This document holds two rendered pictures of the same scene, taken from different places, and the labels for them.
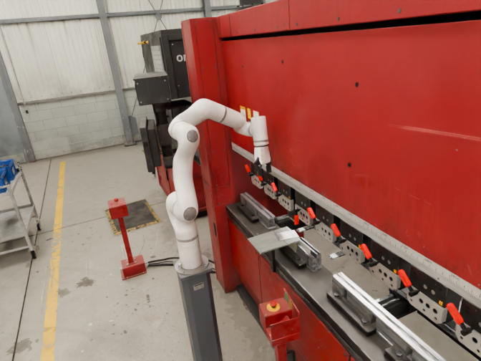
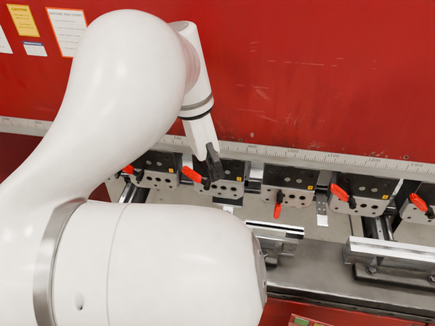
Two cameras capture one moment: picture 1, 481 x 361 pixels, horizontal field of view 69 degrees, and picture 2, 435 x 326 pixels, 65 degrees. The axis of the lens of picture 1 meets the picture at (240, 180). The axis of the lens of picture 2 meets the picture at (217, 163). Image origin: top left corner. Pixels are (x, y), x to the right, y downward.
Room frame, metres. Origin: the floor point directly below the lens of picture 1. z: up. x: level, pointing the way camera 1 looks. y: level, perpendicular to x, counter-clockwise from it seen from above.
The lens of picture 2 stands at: (1.57, 0.33, 1.99)
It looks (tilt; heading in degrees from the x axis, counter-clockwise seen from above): 45 degrees down; 301
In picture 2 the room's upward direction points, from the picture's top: straight up
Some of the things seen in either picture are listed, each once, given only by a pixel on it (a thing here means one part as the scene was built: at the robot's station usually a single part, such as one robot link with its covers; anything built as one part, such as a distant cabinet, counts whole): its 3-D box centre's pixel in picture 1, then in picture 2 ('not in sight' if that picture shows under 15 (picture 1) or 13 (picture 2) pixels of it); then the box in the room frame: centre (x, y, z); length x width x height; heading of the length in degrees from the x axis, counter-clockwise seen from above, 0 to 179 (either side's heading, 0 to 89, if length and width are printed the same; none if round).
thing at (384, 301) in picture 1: (415, 294); (371, 195); (1.48, -0.87, 0.81); 0.64 x 0.08 x 0.14; 111
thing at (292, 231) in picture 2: (308, 247); (274, 229); (1.75, -0.36, 0.99); 0.20 x 0.03 x 0.03; 21
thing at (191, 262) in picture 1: (189, 251); not in sight; (1.67, 0.32, 1.09); 0.19 x 0.19 x 0.18
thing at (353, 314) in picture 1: (349, 311); (400, 277); (1.32, -0.46, 0.89); 0.30 x 0.05 x 0.03; 21
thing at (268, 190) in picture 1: (274, 183); (155, 160); (2.11, -0.22, 1.26); 0.15 x 0.09 x 0.17; 21
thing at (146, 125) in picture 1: (151, 142); not in sight; (2.83, 0.70, 1.42); 0.45 x 0.12 x 0.36; 11
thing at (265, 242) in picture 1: (273, 240); not in sight; (1.85, -0.16, 1.00); 0.26 x 0.18 x 0.01; 111
